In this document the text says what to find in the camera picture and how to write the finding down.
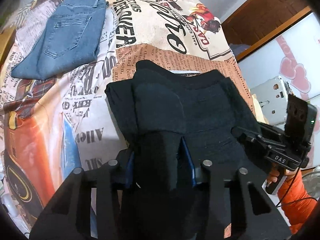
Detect black pants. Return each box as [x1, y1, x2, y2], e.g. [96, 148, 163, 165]
[105, 60, 270, 239]

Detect orange sleeve right forearm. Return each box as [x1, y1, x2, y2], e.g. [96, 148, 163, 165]
[278, 171, 317, 234]

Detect right hand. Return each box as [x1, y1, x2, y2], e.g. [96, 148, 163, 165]
[266, 167, 297, 186]

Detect newspaper print bed sheet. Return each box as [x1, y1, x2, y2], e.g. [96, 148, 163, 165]
[1, 0, 253, 239]

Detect wooden door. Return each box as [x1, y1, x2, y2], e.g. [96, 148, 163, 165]
[222, 0, 311, 61]

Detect folded blue jeans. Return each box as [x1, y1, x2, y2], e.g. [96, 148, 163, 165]
[11, 0, 107, 80]

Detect black cable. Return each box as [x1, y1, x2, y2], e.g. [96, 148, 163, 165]
[275, 157, 318, 208]

